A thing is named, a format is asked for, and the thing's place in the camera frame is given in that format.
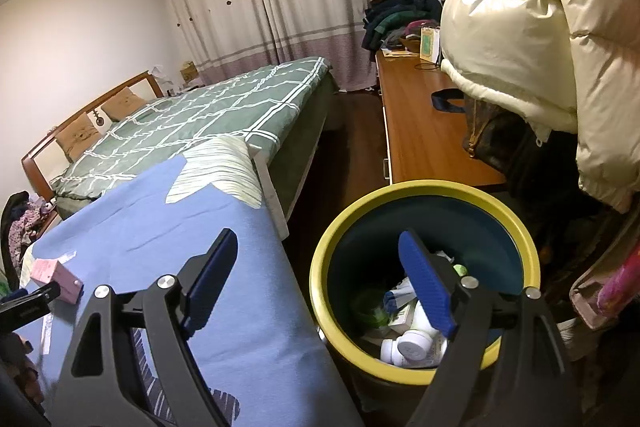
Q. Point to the yellow rimmed blue bin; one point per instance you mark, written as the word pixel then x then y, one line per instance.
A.
pixel 370 232

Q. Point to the clear jar with green lid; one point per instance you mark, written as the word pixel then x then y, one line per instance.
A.
pixel 372 312

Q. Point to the white nightstand with clothes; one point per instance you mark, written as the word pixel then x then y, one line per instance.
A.
pixel 20 227

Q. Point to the dark hanging coat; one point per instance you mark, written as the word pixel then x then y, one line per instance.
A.
pixel 550 192

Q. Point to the white pill bottle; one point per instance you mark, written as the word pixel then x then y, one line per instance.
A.
pixel 410 346

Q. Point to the brown patterned bag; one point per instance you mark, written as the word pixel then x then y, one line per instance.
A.
pixel 495 132

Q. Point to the green checked bedspread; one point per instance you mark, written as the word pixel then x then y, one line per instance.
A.
pixel 210 117

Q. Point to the dark clothes pile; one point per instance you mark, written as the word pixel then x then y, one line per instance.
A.
pixel 400 12

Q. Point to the brown pillow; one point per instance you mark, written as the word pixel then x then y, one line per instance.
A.
pixel 80 137
pixel 122 103

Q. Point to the cream puffer jacket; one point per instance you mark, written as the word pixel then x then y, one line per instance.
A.
pixel 525 32

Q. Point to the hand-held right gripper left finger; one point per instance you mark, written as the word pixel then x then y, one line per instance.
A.
pixel 200 302

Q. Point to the green and white bottle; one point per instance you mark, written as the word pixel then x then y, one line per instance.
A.
pixel 422 319

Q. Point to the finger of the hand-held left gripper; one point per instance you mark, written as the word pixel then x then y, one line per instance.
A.
pixel 25 309

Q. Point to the white table frame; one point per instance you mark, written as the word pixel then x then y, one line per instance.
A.
pixel 270 192

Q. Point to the green box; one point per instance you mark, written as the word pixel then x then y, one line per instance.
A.
pixel 429 44

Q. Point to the wooden desk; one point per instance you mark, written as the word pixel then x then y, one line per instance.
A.
pixel 425 127

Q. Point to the pink milk carton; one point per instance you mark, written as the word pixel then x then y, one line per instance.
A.
pixel 57 279

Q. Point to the wooden bed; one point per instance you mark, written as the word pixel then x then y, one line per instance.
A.
pixel 50 142

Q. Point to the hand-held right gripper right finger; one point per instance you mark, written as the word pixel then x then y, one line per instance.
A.
pixel 425 279

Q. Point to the pink patterned cloth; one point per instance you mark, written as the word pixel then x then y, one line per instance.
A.
pixel 620 282

